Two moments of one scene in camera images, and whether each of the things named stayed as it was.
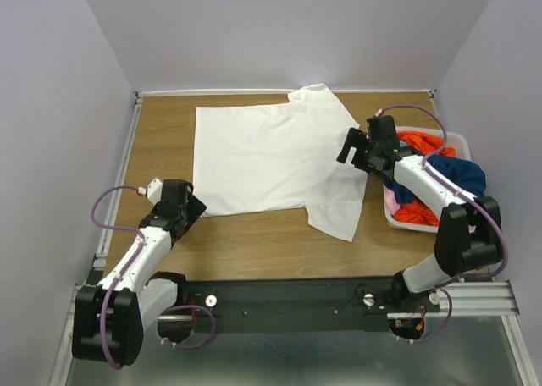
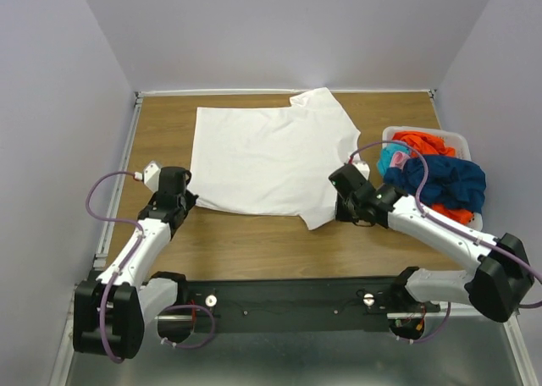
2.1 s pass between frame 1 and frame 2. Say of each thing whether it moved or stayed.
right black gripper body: moved
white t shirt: stayed
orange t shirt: stayed
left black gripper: moved
